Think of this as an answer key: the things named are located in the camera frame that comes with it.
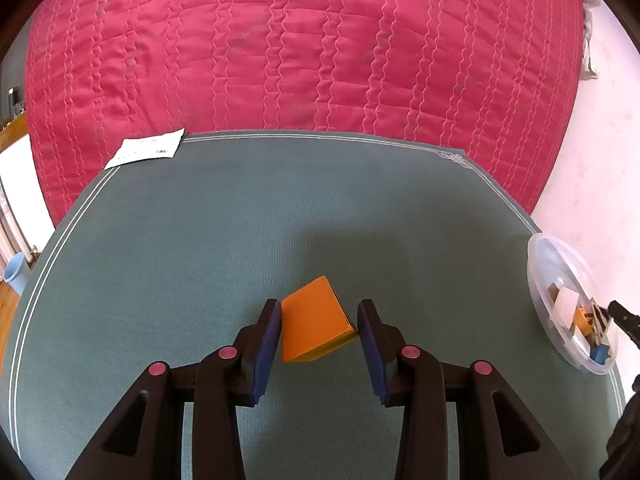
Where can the clear plastic container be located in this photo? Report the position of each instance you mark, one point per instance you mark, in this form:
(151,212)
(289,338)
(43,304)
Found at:
(542,265)

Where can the green mat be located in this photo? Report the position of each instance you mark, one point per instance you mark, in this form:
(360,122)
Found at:
(200,240)

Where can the small dark object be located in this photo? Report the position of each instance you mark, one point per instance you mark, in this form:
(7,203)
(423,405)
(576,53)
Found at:
(14,102)

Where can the red quilted blanket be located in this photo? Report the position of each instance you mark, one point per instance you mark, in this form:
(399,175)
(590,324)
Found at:
(310,40)

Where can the blue square card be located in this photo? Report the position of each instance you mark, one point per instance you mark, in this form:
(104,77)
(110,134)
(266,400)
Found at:
(600,353)

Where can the light blue bin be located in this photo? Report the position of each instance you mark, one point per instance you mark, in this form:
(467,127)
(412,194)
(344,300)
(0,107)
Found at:
(14,271)

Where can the grey object by wall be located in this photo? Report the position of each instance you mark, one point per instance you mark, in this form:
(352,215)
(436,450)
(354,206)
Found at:
(590,40)

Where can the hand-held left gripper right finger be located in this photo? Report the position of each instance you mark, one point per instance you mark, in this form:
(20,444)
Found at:
(372,355)

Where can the white paper sheet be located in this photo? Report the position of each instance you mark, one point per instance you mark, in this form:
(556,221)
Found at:
(145,149)

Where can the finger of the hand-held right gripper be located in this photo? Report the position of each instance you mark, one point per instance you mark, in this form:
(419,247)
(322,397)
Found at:
(627,322)

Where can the wooden furniture top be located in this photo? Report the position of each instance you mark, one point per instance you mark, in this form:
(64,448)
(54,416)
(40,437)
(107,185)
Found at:
(12,132)

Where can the orange black-striped wedge block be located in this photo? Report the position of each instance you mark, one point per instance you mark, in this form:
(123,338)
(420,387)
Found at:
(582,317)

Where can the orange rectangular block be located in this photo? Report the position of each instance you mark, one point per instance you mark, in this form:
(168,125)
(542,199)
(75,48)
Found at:
(315,325)

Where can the large white black-striped wedge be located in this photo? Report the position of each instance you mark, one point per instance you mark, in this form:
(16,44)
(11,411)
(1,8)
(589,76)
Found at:
(567,302)

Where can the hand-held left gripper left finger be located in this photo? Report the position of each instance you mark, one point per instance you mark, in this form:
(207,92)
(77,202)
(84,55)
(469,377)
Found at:
(265,355)

